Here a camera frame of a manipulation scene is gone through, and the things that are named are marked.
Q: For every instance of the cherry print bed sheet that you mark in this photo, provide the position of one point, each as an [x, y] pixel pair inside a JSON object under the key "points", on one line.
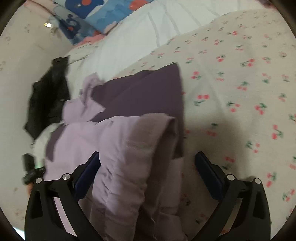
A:
{"points": [[238, 78]]}

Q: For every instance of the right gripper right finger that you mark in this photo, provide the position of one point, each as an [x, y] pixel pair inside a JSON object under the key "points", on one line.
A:
{"points": [[252, 221]]}

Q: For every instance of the black garment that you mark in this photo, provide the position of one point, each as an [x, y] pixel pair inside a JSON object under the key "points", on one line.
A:
{"points": [[48, 97]]}

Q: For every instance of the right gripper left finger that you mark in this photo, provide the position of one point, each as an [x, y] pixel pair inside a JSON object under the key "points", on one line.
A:
{"points": [[42, 221]]}

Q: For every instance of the lilac and purple garment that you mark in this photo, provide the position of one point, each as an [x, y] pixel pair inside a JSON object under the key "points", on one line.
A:
{"points": [[135, 123]]}

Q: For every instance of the white striped quilt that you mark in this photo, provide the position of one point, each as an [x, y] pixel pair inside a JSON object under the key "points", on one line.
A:
{"points": [[140, 33]]}

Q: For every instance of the blue whale print pillow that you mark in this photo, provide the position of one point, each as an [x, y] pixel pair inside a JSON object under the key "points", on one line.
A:
{"points": [[81, 19]]}

